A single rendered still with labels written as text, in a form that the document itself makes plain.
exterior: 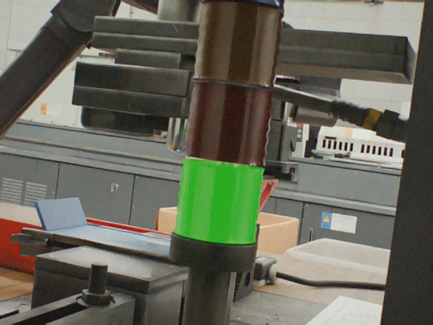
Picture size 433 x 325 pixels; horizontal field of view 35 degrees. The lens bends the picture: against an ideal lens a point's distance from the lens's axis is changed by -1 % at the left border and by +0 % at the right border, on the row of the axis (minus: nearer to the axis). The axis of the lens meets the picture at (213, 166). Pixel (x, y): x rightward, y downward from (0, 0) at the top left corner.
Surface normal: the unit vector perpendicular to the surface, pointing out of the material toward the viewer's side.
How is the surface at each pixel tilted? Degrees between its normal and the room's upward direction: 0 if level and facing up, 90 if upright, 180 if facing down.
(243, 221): 104
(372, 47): 90
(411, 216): 90
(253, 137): 76
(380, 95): 90
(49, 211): 60
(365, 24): 90
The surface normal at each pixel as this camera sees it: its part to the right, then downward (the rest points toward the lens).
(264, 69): 0.68, -0.12
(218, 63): -0.38, -0.25
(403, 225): -0.37, 0.00
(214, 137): -0.32, 0.25
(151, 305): 0.92, 0.14
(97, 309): 0.12, -0.99
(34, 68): 0.14, 0.11
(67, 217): 0.86, -0.38
